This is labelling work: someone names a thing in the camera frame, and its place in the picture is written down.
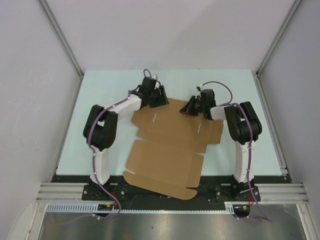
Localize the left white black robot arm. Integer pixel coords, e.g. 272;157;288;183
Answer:
83;75;169;200

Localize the right aluminium side rail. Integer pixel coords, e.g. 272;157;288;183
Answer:
252;71;290;176

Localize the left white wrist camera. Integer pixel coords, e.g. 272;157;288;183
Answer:
152;74;161;89

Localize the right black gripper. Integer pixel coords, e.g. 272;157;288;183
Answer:
180;96;206;117

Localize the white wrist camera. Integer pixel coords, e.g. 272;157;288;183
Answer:
196;84;204;92
152;74;161;89

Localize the right aluminium corner post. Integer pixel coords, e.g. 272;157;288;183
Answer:
255;0;304;78

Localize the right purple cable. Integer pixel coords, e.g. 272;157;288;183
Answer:
201;81;274;224

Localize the brown cardboard box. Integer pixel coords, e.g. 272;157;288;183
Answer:
123;98;224;200

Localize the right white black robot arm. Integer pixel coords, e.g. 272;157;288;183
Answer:
179;86;262;201

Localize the aluminium corner post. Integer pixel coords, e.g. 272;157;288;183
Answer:
36;0;84;80
255;0;304;78

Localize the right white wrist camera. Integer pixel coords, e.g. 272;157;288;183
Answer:
196;84;204;92

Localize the left aluminium corner post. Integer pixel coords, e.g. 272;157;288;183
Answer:
36;0;84;80

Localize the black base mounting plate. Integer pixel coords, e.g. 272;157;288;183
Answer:
51;174;293;204

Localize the grey slotted cable duct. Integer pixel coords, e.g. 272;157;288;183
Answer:
46;202;235;215

